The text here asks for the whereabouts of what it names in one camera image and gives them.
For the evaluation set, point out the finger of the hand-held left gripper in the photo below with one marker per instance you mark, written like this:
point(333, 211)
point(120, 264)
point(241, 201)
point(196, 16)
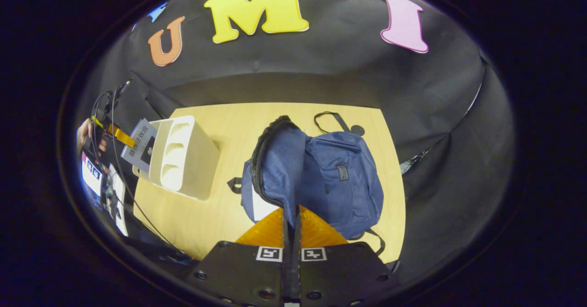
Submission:
point(117, 134)

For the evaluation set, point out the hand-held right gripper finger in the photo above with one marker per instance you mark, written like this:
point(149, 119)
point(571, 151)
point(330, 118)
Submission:
point(287, 270)
point(297, 270)

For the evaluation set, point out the white book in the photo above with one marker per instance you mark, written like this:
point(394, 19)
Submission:
point(263, 208)
point(137, 146)

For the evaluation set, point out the white bookshelf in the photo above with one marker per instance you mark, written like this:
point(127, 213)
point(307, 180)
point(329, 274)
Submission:
point(192, 160)

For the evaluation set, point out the blue schoolbag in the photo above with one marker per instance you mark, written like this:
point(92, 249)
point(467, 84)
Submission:
point(339, 183)

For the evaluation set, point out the white and red poster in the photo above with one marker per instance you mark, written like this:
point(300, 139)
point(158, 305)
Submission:
point(91, 174)

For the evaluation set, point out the black backdrop cloth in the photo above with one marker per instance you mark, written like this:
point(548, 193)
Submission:
point(344, 77)

